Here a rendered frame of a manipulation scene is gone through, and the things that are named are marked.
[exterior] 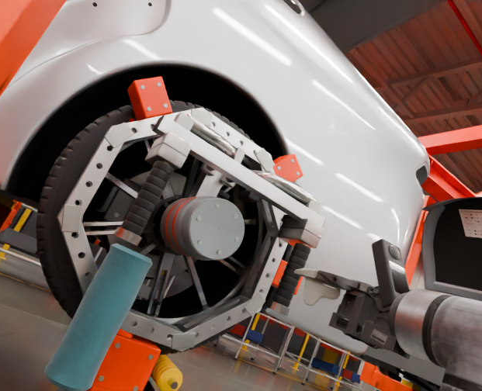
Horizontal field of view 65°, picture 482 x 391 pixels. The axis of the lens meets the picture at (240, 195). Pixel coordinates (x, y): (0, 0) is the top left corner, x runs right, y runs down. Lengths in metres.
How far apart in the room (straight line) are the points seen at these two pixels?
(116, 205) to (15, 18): 0.66
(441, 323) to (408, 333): 0.05
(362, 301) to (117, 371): 0.55
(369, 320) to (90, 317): 0.48
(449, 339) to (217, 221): 0.46
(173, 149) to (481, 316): 0.50
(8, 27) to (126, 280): 0.45
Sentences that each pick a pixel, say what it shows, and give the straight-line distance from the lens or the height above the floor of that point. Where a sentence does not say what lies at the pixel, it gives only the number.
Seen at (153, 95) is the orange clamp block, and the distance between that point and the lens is 0.93.
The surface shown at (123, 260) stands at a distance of 0.76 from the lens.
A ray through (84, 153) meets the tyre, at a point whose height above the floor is 0.89.
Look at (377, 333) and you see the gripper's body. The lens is 0.61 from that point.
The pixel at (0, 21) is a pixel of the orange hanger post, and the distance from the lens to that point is 0.53.
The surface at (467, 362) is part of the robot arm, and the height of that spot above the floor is 0.77.
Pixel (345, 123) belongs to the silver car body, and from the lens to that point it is 1.43.
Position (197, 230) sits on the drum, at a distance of 0.77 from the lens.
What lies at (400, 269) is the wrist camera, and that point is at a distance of 0.66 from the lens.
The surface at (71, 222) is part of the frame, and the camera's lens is 0.86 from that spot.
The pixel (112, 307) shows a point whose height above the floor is 0.63.
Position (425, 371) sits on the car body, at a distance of 3.20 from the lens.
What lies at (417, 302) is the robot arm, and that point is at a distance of 0.56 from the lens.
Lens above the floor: 0.73
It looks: 15 degrees up
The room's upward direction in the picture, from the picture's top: 25 degrees clockwise
